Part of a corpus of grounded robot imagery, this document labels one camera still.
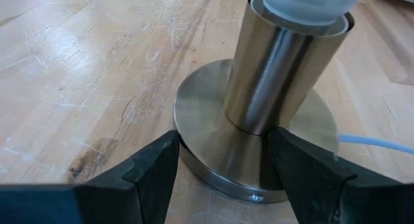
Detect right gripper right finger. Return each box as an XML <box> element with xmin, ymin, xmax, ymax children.
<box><xmin>268</xmin><ymin>126</ymin><xmax>402</xmax><ymax>224</ymax></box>

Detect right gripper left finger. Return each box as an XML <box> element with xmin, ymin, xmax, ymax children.
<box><xmin>74</xmin><ymin>129</ymin><xmax>180</xmax><ymax>224</ymax></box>

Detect white lightbulb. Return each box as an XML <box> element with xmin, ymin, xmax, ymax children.
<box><xmin>261</xmin><ymin>0</ymin><xmax>363</xmax><ymax>27</ymax></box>

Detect white lamp cord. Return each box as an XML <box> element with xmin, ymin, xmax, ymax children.
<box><xmin>337</xmin><ymin>132</ymin><xmax>414</xmax><ymax>155</ymax></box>

